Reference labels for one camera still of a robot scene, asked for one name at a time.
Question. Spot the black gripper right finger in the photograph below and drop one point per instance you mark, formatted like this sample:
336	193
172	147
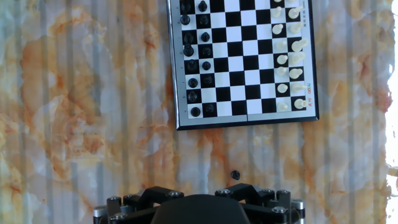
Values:
267	199

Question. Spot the white knight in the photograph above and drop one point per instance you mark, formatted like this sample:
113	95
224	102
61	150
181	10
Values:
293	12
298	87

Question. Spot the black queen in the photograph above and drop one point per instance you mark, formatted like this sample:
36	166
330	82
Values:
191	64

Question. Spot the black and white chessboard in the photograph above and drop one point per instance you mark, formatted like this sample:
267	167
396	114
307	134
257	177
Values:
237	77

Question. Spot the white rook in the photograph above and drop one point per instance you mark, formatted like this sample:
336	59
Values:
300	103

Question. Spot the white queen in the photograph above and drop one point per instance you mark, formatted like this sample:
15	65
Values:
297	57

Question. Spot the black knight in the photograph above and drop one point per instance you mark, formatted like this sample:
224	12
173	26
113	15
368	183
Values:
192	96
185	19

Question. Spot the orange marble pattern mat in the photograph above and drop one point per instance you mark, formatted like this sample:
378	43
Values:
93	124

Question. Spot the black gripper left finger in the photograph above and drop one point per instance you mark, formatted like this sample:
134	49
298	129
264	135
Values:
133	202

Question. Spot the white king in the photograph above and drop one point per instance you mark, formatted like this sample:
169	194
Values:
299	44

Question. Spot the black bishop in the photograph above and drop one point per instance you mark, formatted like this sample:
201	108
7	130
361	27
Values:
192	82
188	38

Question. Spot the black rook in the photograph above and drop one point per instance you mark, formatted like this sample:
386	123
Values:
185	7
195	111

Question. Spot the white bishop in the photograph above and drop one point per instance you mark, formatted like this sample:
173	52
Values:
295	73
295	27

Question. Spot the black king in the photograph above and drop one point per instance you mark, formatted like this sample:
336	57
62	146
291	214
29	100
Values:
188	49

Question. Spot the black pawn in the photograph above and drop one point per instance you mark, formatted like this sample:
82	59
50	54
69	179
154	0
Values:
205	36
202	5
206	65
206	50
207	80
210	108
204	19
235	175

